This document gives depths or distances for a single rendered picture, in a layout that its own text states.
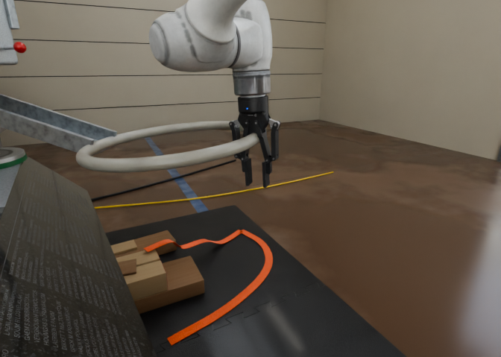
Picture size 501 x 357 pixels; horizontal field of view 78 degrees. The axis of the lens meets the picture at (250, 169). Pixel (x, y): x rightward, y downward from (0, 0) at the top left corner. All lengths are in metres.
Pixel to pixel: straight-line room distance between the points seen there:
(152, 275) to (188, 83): 4.60
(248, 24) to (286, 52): 5.94
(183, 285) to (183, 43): 1.28
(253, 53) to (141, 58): 5.01
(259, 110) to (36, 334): 0.58
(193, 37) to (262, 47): 0.19
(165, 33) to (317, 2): 6.59
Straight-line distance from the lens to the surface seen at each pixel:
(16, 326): 0.57
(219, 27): 0.61
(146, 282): 1.59
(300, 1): 6.91
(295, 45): 6.77
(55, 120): 1.14
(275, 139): 0.76
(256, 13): 0.73
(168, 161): 0.64
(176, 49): 0.61
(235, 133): 0.80
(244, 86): 0.73
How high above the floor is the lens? 1.12
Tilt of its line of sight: 18 degrees down
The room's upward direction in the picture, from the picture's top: straight up
